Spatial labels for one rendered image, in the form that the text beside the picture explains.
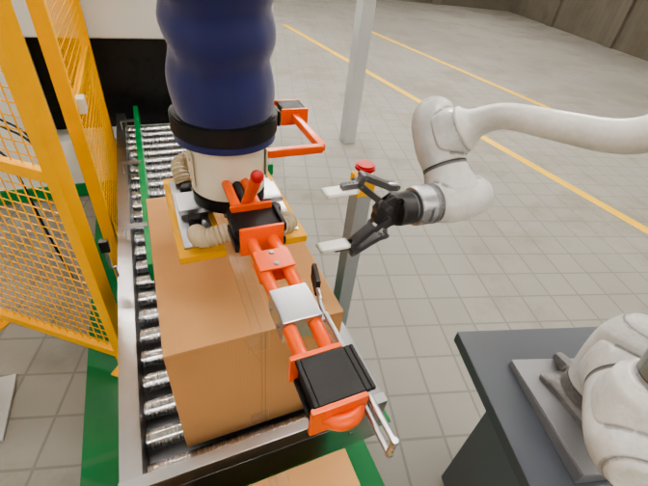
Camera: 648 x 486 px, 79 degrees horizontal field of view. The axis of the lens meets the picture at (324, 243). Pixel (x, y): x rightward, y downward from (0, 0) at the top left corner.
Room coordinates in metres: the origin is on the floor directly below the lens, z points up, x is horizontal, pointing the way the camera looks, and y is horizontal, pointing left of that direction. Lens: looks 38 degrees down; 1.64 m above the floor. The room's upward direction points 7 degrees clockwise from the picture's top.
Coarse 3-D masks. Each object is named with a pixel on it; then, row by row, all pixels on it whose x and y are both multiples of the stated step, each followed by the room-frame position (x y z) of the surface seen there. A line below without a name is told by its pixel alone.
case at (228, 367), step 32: (160, 224) 0.87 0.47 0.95; (160, 256) 0.73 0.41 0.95; (224, 256) 0.76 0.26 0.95; (160, 288) 0.62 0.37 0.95; (192, 288) 0.64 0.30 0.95; (224, 288) 0.65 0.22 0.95; (256, 288) 0.66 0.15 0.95; (320, 288) 0.69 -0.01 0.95; (160, 320) 0.53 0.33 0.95; (192, 320) 0.54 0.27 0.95; (224, 320) 0.55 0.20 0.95; (256, 320) 0.56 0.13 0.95; (192, 352) 0.47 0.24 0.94; (224, 352) 0.50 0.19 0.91; (256, 352) 0.53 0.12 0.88; (288, 352) 0.56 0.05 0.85; (192, 384) 0.46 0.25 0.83; (224, 384) 0.49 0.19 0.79; (256, 384) 0.53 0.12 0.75; (288, 384) 0.57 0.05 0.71; (192, 416) 0.46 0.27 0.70; (224, 416) 0.49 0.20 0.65; (256, 416) 0.53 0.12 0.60
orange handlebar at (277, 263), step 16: (304, 128) 1.06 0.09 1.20; (320, 144) 0.97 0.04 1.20; (256, 240) 0.54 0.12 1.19; (272, 240) 0.55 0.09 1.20; (256, 256) 0.49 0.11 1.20; (272, 256) 0.50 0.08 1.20; (288, 256) 0.50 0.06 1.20; (256, 272) 0.48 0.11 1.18; (272, 272) 0.49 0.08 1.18; (288, 272) 0.47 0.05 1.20; (272, 288) 0.43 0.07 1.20; (320, 320) 0.38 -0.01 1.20; (288, 336) 0.34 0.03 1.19; (320, 336) 0.35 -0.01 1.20; (304, 352) 0.32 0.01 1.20; (336, 416) 0.24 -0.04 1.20; (352, 416) 0.24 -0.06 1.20
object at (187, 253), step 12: (168, 180) 0.89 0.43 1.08; (168, 192) 0.84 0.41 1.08; (180, 192) 0.82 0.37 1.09; (168, 204) 0.78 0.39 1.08; (180, 216) 0.74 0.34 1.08; (192, 216) 0.71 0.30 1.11; (204, 216) 0.75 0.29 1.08; (180, 228) 0.69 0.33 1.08; (180, 240) 0.65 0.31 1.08; (180, 252) 0.62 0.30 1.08; (192, 252) 0.62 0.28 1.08; (204, 252) 0.63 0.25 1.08; (216, 252) 0.63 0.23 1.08
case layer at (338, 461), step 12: (324, 456) 0.47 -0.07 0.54; (336, 456) 0.47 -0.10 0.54; (300, 468) 0.43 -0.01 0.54; (312, 468) 0.44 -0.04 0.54; (324, 468) 0.44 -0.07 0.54; (336, 468) 0.44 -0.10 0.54; (348, 468) 0.45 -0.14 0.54; (264, 480) 0.39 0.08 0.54; (276, 480) 0.40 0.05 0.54; (288, 480) 0.40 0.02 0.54; (300, 480) 0.40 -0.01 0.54; (312, 480) 0.41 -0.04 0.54; (324, 480) 0.41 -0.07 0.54; (336, 480) 0.41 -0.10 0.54; (348, 480) 0.42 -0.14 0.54
